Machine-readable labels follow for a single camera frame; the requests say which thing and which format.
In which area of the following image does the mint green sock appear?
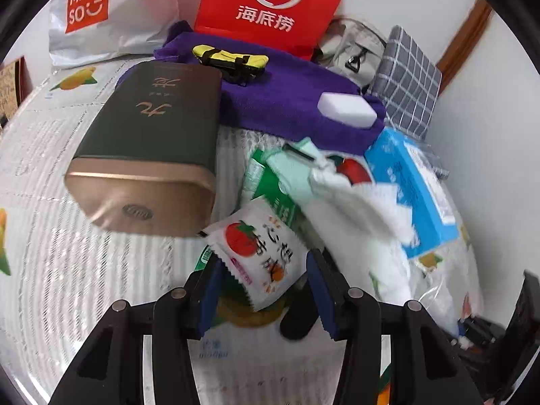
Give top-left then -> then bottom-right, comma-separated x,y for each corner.
264,138 -> 334,212

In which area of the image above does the blue tissue pack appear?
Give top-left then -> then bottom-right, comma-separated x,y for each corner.
364,129 -> 460,260

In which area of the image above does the purple towel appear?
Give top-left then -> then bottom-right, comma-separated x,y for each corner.
154,20 -> 386,156

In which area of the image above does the brown wooden door frame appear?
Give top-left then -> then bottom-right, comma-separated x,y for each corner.
436,0 -> 494,89

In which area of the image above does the green tissue pack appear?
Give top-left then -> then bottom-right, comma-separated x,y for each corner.
194,145 -> 304,271

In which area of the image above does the red paper bag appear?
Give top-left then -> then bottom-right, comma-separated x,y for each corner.
194,0 -> 359,60

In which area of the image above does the white crumpled tissue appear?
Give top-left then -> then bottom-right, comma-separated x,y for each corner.
306,164 -> 418,304

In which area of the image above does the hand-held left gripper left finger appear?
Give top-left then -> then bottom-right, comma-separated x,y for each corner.
48,257 -> 224,405

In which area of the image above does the brown wooden furniture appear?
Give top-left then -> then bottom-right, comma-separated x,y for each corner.
0,61 -> 30,129

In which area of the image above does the yellow and black strap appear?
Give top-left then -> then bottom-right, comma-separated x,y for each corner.
192,44 -> 269,85

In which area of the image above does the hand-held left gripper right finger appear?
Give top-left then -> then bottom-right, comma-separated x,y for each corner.
306,250 -> 484,405

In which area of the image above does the white shopping bag orange label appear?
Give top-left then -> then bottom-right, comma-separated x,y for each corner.
48,0 -> 180,67

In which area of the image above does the white sponge block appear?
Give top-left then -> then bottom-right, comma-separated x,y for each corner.
317,91 -> 377,129

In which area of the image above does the beige backpack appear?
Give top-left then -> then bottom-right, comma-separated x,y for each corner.
314,18 -> 388,93

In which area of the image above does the fruit print tablecloth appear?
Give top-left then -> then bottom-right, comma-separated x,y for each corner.
0,65 -> 486,405

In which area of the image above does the grey checked cloth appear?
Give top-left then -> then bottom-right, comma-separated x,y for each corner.
365,25 -> 450,178

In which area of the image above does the dark green box gold lid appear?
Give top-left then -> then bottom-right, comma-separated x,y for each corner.
64,61 -> 223,238

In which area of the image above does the white tomato print snack packet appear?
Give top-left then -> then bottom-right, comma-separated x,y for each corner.
200,197 -> 311,313

